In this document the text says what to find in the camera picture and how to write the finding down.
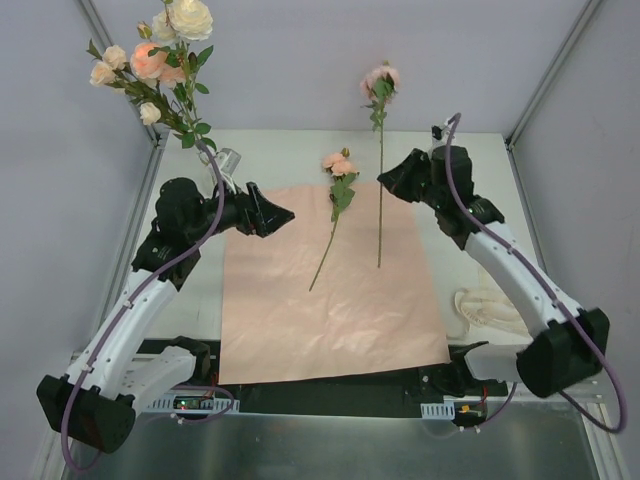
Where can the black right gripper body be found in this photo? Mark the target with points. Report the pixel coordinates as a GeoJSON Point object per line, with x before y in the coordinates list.
{"type": "Point", "coordinates": [417, 176]}

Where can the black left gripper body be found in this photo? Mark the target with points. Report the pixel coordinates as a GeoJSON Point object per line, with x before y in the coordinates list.
{"type": "Point", "coordinates": [251, 210]}

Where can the pink artificial flower bouquet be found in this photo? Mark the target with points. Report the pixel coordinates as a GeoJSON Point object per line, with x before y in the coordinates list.
{"type": "Point", "coordinates": [343, 174]}

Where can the pink wrapping paper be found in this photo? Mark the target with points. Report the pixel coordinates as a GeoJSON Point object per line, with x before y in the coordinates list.
{"type": "Point", "coordinates": [321, 299]}

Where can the light pink rose stem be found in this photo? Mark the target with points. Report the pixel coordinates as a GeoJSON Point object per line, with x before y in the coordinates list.
{"type": "Point", "coordinates": [379, 87]}

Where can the cream ribbon gold lettering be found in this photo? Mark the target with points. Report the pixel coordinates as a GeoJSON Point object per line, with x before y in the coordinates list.
{"type": "Point", "coordinates": [486, 308]}

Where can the pink rose stem with bud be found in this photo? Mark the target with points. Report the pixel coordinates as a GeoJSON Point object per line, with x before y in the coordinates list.
{"type": "Point", "coordinates": [143, 88]}

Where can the white rose stem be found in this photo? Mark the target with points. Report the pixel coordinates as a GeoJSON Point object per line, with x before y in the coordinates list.
{"type": "Point", "coordinates": [181, 32]}

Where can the peach flower stem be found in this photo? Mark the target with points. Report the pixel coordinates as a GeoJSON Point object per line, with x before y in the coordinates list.
{"type": "Point", "coordinates": [110, 68]}

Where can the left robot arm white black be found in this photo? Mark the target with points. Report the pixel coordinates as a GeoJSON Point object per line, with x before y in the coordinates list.
{"type": "Point", "coordinates": [96, 401]}

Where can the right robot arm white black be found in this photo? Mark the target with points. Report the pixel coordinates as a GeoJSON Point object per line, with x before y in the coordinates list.
{"type": "Point", "coordinates": [568, 343]}

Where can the clear glass vase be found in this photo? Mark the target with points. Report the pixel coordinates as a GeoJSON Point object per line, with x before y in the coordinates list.
{"type": "Point", "coordinates": [208, 159]}

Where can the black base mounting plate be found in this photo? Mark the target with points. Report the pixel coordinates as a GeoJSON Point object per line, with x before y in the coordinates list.
{"type": "Point", "coordinates": [396, 394]}

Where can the shiny metal front panel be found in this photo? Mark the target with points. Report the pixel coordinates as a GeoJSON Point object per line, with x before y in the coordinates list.
{"type": "Point", "coordinates": [526, 441]}

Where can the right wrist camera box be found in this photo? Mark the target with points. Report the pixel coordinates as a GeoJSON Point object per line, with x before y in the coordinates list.
{"type": "Point", "coordinates": [439, 134]}

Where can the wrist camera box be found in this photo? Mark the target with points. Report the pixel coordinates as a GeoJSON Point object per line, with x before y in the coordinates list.
{"type": "Point", "coordinates": [227, 161]}
{"type": "Point", "coordinates": [439, 134]}

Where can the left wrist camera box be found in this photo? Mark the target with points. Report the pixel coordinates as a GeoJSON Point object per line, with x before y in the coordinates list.
{"type": "Point", "coordinates": [227, 161]}

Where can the left white cable duct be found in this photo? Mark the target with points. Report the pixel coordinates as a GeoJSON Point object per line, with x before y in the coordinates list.
{"type": "Point", "coordinates": [198, 404]}

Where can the white cable duct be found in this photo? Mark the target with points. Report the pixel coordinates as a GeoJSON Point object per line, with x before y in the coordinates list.
{"type": "Point", "coordinates": [198, 404]}
{"type": "Point", "coordinates": [449, 410]}

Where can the right white cable duct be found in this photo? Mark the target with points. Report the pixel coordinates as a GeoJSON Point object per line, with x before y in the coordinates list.
{"type": "Point", "coordinates": [449, 410]}

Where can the right aluminium frame post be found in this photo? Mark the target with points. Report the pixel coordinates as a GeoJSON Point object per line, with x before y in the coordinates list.
{"type": "Point", "coordinates": [571, 40]}

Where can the front aluminium rail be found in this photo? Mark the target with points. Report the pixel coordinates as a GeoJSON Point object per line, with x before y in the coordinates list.
{"type": "Point", "coordinates": [583, 391]}

